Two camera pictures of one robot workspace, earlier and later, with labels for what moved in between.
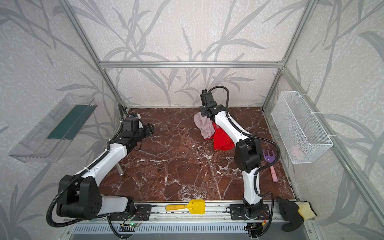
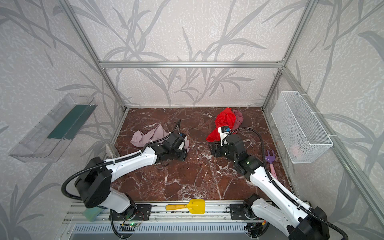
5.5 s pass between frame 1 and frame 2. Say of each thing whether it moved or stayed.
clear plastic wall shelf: stayed
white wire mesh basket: stayed
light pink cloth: moved
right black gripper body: moved
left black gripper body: moved
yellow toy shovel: stayed
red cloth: moved
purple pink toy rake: stayed
